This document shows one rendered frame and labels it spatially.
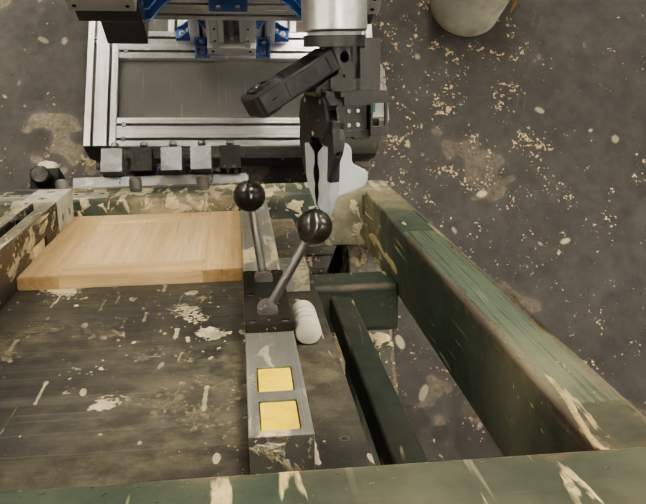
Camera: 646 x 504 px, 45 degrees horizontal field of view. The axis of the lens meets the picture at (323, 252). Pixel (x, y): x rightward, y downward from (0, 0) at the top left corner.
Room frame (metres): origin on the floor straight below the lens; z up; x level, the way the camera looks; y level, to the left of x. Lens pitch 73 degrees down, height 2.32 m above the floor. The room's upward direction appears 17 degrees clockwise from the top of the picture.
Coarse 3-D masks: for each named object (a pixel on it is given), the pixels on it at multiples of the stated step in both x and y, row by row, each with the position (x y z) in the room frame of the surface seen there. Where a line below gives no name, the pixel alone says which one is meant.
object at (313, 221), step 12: (300, 216) 0.26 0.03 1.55; (312, 216) 0.26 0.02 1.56; (324, 216) 0.27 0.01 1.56; (300, 228) 0.25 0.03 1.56; (312, 228) 0.25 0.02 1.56; (324, 228) 0.25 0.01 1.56; (312, 240) 0.24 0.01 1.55; (324, 240) 0.24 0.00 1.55; (300, 252) 0.23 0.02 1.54; (288, 264) 0.21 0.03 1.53; (288, 276) 0.20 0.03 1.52; (276, 288) 0.19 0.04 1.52; (264, 300) 0.18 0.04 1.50; (276, 300) 0.18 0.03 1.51; (264, 312) 0.16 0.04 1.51; (276, 312) 0.16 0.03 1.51
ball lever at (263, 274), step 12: (252, 180) 0.32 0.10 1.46; (240, 192) 0.30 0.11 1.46; (252, 192) 0.30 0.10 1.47; (264, 192) 0.31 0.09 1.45; (240, 204) 0.28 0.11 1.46; (252, 204) 0.29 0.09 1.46; (252, 216) 0.28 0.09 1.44; (252, 228) 0.27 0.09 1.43; (264, 264) 0.24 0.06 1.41; (264, 276) 0.22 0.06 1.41
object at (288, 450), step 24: (264, 216) 0.41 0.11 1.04; (264, 240) 0.33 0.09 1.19; (264, 336) 0.13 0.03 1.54; (288, 336) 0.14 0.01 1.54; (264, 360) 0.10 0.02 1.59; (288, 360) 0.11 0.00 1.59; (264, 432) 0.03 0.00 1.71; (288, 432) 0.04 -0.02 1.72; (312, 432) 0.04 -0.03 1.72; (264, 456) 0.02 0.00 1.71; (288, 456) 0.02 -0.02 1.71; (312, 456) 0.03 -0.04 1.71
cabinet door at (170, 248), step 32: (96, 224) 0.33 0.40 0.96; (128, 224) 0.35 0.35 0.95; (160, 224) 0.37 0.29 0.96; (192, 224) 0.38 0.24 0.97; (224, 224) 0.39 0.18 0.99; (64, 256) 0.22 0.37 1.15; (96, 256) 0.24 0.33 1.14; (128, 256) 0.25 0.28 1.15; (160, 256) 0.27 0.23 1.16; (192, 256) 0.28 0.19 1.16; (224, 256) 0.29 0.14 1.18; (32, 288) 0.15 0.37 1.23; (64, 288) 0.16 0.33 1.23
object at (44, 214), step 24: (48, 192) 0.36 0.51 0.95; (24, 216) 0.27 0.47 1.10; (48, 216) 0.29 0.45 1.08; (72, 216) 0.35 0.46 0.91; (0, 240) 0.20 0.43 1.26; (24, 240) 0.22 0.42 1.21; (48, 240) 0.25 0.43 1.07; (0, 264) 0.16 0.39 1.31; (24, 264) 0.18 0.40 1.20; (0, 288) 0.13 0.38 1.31
